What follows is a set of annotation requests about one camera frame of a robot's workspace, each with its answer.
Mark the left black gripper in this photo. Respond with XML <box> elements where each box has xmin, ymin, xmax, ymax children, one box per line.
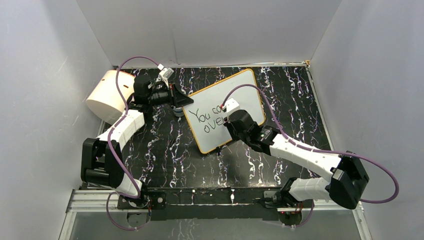
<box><xmin>148</xmin><ymin>82</ymin><xmax>195</xmax><ymax>111</ymax></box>

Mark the yellow framed whiteboard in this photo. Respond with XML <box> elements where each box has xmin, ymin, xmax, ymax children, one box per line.
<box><xmin>183</xmin><ymin>68</ymin><xmax>266</xmax><ymax>154</ymax></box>

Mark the black marker cap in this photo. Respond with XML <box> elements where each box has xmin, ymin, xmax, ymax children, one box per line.
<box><xmin>168</xmin><ymin>139</ymin><xmax>176</xmax><ymax>150</ymax></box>

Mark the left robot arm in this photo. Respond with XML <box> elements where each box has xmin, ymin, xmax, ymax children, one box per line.
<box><xmin>80</xmin><ymin>70</ymin><xmax>194</xmax><ymax>208</ymax></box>

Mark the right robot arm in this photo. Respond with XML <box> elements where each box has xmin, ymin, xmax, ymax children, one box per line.
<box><xmin>224</xmin><ymin>109</ymin><xmax>370</xmax><ymax>210</ymax></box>

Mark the cream cylindrical box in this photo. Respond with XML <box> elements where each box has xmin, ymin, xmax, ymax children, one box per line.
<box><xmin>85</xmin><ymin>70</ymin><xmax>135</xmax><ymax>125</ymax></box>

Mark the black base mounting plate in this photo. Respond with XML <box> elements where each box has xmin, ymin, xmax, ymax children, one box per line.
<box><xmin>145</xmin><ymin>187</ymin><xmax>289</xmax><ymax>222</ymax></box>

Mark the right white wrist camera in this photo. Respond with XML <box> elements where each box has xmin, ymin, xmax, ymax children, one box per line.
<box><xmin>221</xmin><ymin>98</ymin><xmax>241</xmax><ymax>116</ymax></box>

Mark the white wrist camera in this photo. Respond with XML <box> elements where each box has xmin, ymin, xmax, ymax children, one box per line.
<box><xmin>221</xmin><ymin>98</ymin><xmax>241</xmax><ymax>116</ymax></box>
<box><xmin>157</xmin><ymin>63</ymin><xmax>174</xmax><ymax>88</ymax></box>

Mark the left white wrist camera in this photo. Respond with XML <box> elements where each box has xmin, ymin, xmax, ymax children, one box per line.
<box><xmin>157</xmin><ymin>63</ymin><xmax>174</xmax><ymax>88</ymax></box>

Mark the wire whiteboard stand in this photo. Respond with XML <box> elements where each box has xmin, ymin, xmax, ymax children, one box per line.
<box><xmin>213</xmin><ymin>147</ymin><xmax>222</xmax><ymax>156</ymax></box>

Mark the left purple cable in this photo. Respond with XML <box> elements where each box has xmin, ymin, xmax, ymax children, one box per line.
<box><xmin>104</xmin><ymin>55</ymin><xmax>163</xmax><ymax>232</ymax></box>

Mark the aluminium frame rail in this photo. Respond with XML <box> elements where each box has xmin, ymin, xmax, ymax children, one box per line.
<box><xmin>59</xmin><ymin>187</ymin><xmax>372</xmax><ymax>240</ymax></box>

